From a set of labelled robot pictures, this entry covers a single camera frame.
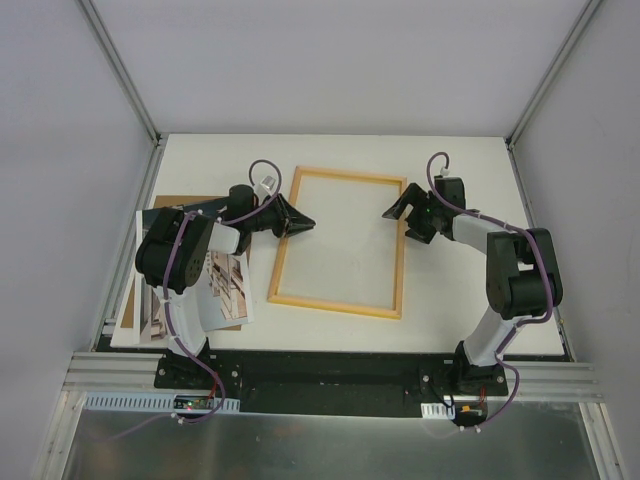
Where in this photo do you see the aluminium front rail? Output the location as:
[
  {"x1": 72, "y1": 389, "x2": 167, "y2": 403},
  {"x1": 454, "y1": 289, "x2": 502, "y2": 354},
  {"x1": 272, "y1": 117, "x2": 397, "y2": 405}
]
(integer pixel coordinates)
[{"x1": 63, "y1": 352, "x2": 604, "y2": 403}]

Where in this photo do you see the white slotted cable duct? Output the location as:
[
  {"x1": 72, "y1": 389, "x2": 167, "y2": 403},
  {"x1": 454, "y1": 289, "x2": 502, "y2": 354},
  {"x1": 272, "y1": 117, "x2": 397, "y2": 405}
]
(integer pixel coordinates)
[
  {"x1": 420, "y1": 403, "x2": 456, "y2": 421},
  {"x1": 84, "y1": 392, "x2": 241, "y2": 415}
]

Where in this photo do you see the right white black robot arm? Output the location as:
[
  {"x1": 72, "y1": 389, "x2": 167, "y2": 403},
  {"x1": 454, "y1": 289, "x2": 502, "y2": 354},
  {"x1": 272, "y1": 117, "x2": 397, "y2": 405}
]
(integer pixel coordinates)
[{"x1": 382, "y1": 175, "x2": 563, "y2": 395}]

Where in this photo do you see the right white slotted cable duct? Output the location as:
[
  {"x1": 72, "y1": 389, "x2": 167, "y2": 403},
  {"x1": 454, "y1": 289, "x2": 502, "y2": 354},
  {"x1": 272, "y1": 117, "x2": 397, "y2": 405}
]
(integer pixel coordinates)
[{"x1": 420, "y1": 403, "x2": 456, "y2": 421}]

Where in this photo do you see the right aluminium corner post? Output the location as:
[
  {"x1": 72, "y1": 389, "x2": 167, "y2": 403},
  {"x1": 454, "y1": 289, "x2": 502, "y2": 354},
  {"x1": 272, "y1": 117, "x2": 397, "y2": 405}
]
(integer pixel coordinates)
[{"x1": 504, "y1": 0, "x2": 604, "y2": 149}]

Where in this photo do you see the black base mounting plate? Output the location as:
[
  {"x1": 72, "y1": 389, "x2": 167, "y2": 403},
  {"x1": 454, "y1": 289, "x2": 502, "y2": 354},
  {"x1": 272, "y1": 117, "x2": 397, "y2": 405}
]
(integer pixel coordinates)
[{"x1": 154, "y1": 350, "x2": 508, "y2": 418}]

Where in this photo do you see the left white slotted cable duct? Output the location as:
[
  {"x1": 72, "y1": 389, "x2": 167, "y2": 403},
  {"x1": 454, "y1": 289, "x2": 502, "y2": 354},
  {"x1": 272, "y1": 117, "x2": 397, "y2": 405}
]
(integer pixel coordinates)
[{"x1": 84, "y1": 392, "x2": 241, "y2": 415}]

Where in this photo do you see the aluminium corner post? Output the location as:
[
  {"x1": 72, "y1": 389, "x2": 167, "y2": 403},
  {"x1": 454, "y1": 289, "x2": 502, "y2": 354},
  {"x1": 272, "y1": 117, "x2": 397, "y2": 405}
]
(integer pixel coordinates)
[
  {"x1": 504, "y1": 0, "x2": 604, "y2": 149},
  {"x1": 77, "y1": 0, "x2": 164, "y2": 146}
]

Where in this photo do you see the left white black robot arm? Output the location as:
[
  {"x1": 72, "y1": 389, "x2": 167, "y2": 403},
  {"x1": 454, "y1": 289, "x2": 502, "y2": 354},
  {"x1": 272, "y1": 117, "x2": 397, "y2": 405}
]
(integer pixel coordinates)
[{"x1": 135, "y1": 185, "x2": 316, "y2": 389}]

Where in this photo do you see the left aluminium corner post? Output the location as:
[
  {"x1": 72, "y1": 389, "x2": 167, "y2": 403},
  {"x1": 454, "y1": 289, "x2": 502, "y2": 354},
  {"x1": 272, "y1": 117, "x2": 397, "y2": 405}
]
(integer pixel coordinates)
[{"x1": 77, "y1": 0, "x2": 164, "y2": 146}]

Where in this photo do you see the shiny metal sheet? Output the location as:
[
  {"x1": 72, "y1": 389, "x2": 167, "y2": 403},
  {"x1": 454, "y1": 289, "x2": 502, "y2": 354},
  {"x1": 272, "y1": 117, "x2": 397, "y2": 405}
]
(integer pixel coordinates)
[{"x1": 64, "y1": 403, "x2": 598, "y2": 479}]

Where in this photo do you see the brown cardboard backing board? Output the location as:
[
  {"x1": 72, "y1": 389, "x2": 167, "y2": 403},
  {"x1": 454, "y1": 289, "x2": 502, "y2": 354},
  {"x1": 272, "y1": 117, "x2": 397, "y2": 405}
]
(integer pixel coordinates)
[{"x1": 115, "y1": 194, "x2": 257, "y2": 332}]

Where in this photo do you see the yellow photo frame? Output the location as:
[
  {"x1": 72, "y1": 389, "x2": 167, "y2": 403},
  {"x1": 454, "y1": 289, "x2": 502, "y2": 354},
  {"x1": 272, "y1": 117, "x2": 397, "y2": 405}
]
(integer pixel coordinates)
[{"x1": 266, "y1": 165, "x2": 409, "y2": 322}]

